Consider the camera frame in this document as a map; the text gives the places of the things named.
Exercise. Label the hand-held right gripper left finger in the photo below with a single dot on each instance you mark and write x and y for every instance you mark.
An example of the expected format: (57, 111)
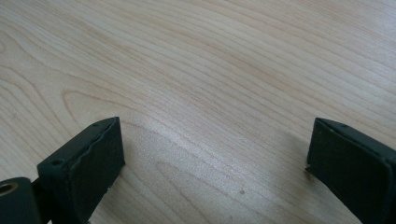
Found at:
(84, 168)

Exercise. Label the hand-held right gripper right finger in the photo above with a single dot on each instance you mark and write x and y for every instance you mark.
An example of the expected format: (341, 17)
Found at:
(355, 168)

